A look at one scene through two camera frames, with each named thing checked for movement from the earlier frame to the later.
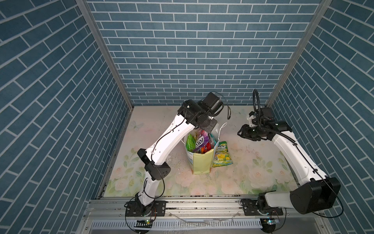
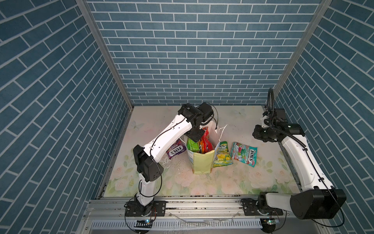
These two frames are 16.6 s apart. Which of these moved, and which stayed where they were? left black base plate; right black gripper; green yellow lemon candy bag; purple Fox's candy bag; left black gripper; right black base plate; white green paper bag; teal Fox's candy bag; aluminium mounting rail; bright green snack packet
Moved: teal Fox's candy bag; purple Fox's candy bag; left black gripper; right black gripper
Stayed: green yellow lemon candy bag; aluminium mounting rail; bright green snack packet; white green paper bag; right black base plate; left black base plate
